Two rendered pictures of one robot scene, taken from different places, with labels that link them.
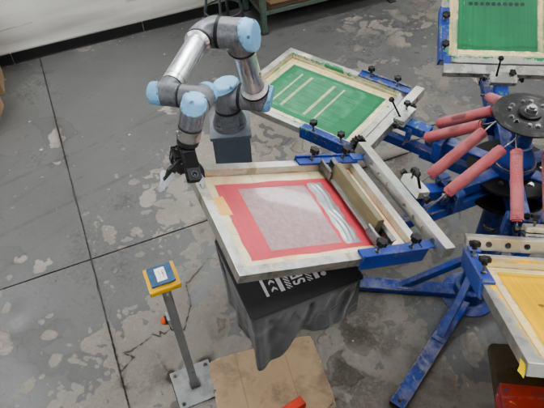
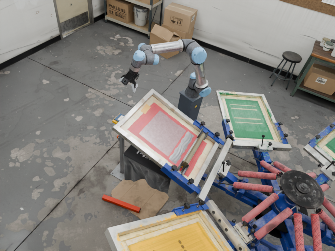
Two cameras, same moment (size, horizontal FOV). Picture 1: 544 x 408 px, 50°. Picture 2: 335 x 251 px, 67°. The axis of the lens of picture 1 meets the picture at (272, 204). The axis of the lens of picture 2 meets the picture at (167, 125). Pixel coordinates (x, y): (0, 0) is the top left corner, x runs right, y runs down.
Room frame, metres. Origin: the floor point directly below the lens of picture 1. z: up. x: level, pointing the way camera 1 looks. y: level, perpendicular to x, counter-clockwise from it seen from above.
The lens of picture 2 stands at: (0.44, -1.02, 2.76)
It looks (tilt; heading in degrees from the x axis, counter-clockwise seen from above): 46 degrees down; 41
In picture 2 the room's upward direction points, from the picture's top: 10 degrees clockwise
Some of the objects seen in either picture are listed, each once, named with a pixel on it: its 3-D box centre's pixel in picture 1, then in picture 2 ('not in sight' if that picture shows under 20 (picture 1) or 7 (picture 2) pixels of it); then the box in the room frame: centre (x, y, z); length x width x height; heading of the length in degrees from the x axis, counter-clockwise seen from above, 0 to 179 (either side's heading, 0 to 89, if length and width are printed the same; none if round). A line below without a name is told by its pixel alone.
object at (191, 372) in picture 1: (180, 337); (121, 148); (1.43, 0.47, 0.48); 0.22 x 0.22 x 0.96; 20
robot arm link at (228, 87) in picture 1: (227, 93); (196, 80); (2.07, 0.16, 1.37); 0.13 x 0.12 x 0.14; 74
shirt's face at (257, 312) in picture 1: (286, 257); (159, 149); (1.49, -0.05, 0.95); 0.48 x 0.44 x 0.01; 110
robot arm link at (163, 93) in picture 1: (186, 59); (168, 47); (1.74, 0.26, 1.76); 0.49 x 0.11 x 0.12; 164
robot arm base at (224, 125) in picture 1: (228, 115); (193, 89); (2.07, 0.16, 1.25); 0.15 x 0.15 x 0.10
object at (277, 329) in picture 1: (309, 323); (146, 179); (1.29, -0.12, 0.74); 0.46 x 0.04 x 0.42; 110
